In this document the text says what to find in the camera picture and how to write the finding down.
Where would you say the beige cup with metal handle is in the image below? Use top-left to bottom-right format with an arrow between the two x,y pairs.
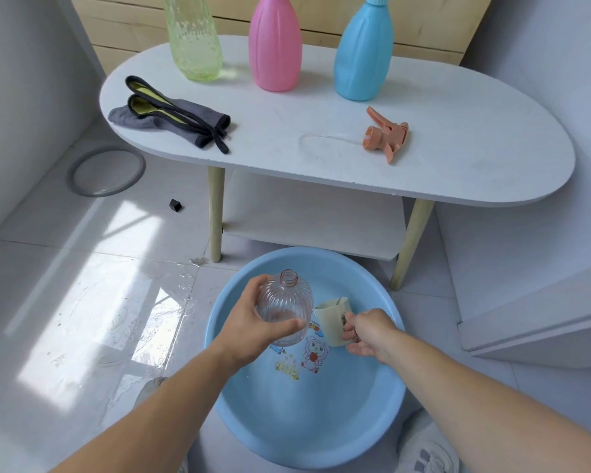
313,296 -> 354,348

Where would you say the grey cloth with black trim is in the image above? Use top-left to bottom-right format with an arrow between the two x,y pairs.
108,75 -> 232,155

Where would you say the person's left hand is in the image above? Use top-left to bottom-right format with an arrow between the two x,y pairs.
210,274 -> 307,372

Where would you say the blue plastic basin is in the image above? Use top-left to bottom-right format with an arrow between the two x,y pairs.
204,246 -> 408,470

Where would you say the orange spray head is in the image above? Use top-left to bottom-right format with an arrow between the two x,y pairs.
299,105 -> 410,166

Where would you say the person's right forearm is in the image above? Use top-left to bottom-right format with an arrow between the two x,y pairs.
383,332 -> 591,473

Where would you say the green clear spray bottle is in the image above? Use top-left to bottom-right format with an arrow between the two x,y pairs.
164,0 -> 224,83

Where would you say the person's right white shoe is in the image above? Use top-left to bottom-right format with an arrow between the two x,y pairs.
396,408 -> 460,473

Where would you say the white oval table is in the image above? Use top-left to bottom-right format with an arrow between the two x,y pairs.
98,34 -> 577,292

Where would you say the grey rubber ring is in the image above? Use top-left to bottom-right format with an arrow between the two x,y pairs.
67,146 -> 146,198

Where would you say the person's right hand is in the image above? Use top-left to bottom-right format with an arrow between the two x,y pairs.
341,307 -> 403,367

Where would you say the blue spray bottle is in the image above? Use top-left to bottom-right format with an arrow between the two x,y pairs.
333,2 -> 395,102

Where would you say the pink spray bottle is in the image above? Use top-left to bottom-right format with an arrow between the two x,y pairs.
248,0 -> 304,93

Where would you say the clear ribbed spray bottle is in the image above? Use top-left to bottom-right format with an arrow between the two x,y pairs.
255,269 -> 315,348

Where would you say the person's left forearm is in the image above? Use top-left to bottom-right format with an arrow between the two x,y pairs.
49,344 -> 235,473

